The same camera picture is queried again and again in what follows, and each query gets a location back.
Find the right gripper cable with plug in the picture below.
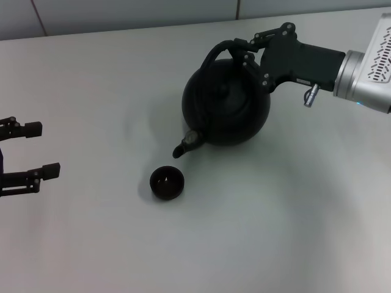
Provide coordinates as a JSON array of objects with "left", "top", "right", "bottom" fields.
[{"left": 303, "top": 84, "right": 320, "bottom": 108}]

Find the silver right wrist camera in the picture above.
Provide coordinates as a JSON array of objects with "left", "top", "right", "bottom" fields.
[{"left": 365, "top": 12, "right": 391, "bottom": 85}]

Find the black round teapot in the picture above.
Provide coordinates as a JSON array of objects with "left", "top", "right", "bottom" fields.
[{"left": 172, "top": 39, "right": 272, "bottom": 159}]

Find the small dark teacup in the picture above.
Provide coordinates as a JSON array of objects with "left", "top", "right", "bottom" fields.
[{"left": 149, "top": 165, "right": 186, "bottom": 201}]

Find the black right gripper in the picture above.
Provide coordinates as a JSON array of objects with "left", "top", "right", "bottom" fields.
[{"left": 233, "top": 22, "right": 346, "bottom": 93}]

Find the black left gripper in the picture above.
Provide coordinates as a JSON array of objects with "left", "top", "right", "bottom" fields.
[{"left": 0, "top": 116, "right": 61, "bottom": 198}]

